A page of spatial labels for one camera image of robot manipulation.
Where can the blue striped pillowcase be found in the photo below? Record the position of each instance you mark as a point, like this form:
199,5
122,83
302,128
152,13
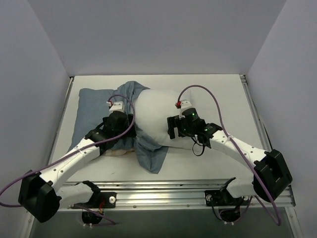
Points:
113,153

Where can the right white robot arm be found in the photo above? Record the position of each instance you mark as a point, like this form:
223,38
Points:
271,175

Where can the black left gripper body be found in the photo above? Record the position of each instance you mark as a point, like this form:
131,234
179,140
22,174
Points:
130,123

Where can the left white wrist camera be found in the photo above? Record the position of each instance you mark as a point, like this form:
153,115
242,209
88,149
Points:
116,106

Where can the blue-grey pillowcase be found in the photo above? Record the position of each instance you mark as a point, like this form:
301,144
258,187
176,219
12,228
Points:
92,108

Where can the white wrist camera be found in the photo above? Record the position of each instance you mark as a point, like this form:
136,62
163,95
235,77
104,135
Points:
116,106
183,105

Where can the white pillow insert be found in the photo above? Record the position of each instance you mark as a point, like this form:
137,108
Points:
153,107

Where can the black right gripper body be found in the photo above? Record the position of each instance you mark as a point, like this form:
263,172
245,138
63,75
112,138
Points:
172,127

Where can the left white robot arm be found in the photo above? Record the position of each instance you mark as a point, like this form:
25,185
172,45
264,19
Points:
42,193

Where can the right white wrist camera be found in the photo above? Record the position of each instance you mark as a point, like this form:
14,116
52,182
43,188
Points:
183,105

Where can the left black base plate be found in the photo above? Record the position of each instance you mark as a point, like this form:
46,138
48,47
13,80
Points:
109,198

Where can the aluminium mounting rail frame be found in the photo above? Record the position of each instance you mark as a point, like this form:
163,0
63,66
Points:
171,204

